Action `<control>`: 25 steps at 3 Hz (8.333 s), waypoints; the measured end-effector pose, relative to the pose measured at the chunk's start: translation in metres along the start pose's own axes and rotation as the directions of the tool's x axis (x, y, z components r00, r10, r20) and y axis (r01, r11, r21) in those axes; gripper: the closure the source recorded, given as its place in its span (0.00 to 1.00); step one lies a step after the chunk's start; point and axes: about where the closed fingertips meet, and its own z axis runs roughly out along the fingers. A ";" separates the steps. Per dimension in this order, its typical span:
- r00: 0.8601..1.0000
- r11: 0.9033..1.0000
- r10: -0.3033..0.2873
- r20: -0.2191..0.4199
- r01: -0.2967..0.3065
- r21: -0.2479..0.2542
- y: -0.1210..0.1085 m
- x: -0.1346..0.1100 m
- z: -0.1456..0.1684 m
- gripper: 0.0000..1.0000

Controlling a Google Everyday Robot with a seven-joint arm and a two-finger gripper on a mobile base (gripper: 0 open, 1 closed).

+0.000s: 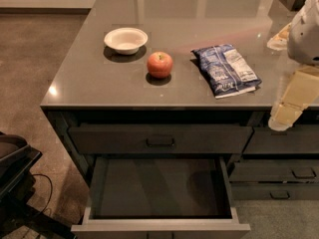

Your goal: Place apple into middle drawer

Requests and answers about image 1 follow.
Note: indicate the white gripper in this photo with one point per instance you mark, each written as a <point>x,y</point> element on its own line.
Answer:
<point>305,40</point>

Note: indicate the red apple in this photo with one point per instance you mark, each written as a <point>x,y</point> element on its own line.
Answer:
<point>159,65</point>

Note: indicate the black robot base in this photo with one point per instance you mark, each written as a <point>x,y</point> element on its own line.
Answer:
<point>17,157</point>

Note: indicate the grey right top drawer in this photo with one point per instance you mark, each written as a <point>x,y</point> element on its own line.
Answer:
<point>300,139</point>

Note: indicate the grey right middle drawer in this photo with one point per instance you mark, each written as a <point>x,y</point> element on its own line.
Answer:
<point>275,171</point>

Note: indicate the grey right bottom drawer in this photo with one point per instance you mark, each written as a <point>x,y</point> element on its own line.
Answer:
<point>272,191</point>

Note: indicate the open grey middle drawer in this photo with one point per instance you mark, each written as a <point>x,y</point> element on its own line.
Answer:
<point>160,199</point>

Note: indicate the blue chip bag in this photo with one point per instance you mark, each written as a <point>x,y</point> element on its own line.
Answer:
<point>226,71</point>

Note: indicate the white paper bowl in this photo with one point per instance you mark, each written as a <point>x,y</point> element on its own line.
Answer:
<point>126,41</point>

